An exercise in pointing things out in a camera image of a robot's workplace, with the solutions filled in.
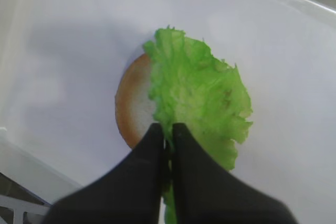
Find green lettuce leaf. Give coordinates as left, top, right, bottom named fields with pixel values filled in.
left=142, top=25, right=254, bottom=224

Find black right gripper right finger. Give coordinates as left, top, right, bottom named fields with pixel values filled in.
left=172, top=123, right=297, bottom=223

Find bottom bun half on tray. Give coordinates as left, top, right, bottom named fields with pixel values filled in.
left=115, top=54, right=155, bottom=148

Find white tray paper liner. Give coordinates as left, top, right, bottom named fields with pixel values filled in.
left=0, top=0, right=336, bottom=224

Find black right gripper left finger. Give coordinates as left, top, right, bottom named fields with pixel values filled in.
left=43, top=123, right=164, bottom=223

